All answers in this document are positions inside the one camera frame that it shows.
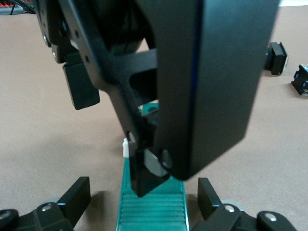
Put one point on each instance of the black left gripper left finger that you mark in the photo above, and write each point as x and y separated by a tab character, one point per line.
72	202

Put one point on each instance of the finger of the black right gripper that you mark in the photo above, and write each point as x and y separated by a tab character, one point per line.
79	84
216	84

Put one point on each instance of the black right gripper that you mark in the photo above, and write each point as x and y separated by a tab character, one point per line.
127	24

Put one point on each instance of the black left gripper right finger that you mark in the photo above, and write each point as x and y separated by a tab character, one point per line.
207	197

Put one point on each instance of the green load switch white lever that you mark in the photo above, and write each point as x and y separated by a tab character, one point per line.
154	209

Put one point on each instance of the green push button blue block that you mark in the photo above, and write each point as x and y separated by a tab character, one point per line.
300	79

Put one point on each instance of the black selector switch red block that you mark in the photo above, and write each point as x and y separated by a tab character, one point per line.
276	57

